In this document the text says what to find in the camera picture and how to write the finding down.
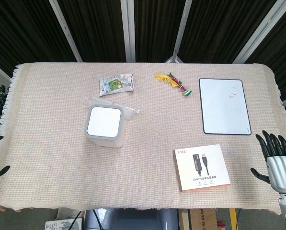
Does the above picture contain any clear plastic bag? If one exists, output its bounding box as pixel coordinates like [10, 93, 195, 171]
[85, 96, 141, 121]

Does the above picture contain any silver snack packet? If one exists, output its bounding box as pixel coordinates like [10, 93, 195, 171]
[98, 73, 135, 98]

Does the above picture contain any colourful feather shuttlecock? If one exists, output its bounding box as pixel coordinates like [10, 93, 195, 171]
[154, 71, 192, 98]

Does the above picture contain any beige woven tablecloth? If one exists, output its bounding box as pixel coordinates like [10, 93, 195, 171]
[0, 62, 286, 215]

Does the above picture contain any white USB cable box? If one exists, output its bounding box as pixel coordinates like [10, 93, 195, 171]
[173, 144, 231, 193]

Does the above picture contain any white board with black rim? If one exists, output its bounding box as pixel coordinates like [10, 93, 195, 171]
[198, 78, 252, 136]

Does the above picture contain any white lidded trash bin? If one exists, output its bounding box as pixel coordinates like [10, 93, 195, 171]
[85, 103, 125, 149]

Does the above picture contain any brown cardboard box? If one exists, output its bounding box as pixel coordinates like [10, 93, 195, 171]
[189, 208, 231, 230]

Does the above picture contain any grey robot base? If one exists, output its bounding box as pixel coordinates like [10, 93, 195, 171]
[85, 207, 180, 230]

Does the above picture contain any white plastic container lid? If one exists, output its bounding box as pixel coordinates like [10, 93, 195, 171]
[87, 106, 121, 138]

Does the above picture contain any yellow metal post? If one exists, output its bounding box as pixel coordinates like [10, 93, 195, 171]
[229, 208, 237, 230]

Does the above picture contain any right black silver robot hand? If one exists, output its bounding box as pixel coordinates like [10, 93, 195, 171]
[250, 130, 286, 194]

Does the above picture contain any printed book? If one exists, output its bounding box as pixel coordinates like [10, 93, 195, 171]
[45, 217, 84, 230]

